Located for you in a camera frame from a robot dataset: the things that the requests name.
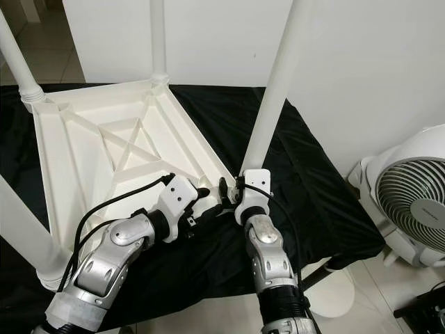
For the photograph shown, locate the white plastic table top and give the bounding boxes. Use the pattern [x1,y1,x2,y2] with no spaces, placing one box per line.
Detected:
[31,79,242,292]

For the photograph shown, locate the black tablecloth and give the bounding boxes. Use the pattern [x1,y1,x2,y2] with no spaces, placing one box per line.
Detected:
[0,83,387,334]

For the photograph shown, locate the white round floor base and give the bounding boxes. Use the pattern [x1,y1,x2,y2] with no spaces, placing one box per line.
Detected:
[302,268,357,320]

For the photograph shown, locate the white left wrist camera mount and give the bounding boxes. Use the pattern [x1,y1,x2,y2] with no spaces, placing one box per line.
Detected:
[155,174,200,242]

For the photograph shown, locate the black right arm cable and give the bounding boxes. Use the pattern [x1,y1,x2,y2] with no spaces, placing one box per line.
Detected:
[243,182,311,301]

